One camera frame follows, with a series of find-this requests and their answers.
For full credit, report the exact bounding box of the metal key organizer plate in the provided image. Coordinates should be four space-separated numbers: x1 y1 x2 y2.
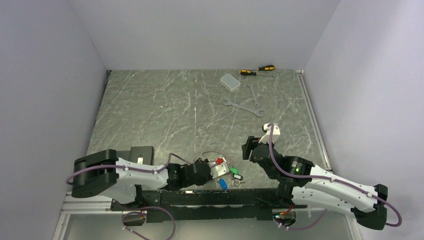
201 149 234 167

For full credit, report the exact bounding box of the small silver key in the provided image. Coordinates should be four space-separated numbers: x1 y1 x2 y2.
231 180 246 187

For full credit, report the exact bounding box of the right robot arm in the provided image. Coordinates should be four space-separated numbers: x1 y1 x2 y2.
241 136 388 230

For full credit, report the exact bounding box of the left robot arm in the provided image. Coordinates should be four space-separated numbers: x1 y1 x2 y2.
66 149 213 210

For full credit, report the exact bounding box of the large silver wrench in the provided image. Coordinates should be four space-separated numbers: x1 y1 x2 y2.
223 98 264 117

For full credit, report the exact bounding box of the green key tag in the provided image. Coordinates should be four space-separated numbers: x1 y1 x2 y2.
229 167 239 175

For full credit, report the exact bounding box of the small silver wrench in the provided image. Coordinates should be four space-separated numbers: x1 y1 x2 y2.
248 83 261 108

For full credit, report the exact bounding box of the black key tag white label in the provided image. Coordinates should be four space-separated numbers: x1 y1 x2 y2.
231 174 244 181

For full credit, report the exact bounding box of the blue key tag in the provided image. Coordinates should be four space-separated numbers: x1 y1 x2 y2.
217 178 228 191

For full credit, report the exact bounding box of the clear plastic box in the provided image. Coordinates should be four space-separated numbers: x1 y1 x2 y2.
220 73 241 92

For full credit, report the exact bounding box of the yellow black screwdriver front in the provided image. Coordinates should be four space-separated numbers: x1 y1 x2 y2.
239 69 273 77

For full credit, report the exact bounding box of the yellow black screwdriver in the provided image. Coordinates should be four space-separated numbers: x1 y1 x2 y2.
239 69 273 77
253 65 275 72

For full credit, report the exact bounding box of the yellow black screwdriver rear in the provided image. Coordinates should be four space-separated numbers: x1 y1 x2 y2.
253 65 275 72

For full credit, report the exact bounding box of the black flat box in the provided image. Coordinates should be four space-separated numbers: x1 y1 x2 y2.
116 146 154 166

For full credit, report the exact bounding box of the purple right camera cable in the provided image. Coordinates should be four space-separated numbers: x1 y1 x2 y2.
267 123 403 228

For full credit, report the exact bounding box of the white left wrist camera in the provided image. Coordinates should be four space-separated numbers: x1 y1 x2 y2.
208 157 230 179

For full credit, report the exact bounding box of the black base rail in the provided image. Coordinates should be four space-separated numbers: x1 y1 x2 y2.
110 188 306 223

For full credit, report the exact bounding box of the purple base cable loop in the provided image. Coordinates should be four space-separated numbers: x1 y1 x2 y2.
121 206 176 240

